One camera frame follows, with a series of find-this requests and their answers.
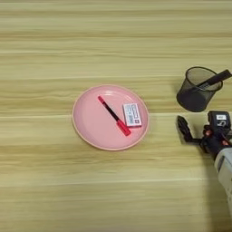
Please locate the black marker pen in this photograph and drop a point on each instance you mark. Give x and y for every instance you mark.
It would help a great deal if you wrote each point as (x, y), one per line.
(217, 77)

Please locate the black mesh pen cup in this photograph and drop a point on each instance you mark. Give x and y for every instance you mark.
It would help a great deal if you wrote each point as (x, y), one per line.
(190, 99)

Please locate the white eraser box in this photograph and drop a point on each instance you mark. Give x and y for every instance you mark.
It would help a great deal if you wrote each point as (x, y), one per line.
(132, 114)

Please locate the red and black pen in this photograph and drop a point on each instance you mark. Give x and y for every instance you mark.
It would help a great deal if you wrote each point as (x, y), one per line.
(112, 114)

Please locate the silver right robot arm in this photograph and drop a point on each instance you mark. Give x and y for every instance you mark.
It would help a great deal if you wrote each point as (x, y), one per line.
(225, 172)

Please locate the pink round plate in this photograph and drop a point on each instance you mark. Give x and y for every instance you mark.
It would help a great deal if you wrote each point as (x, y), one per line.
(93, 127)

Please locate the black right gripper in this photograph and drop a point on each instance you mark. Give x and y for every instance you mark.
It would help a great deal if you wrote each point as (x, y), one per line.
(216, 142)

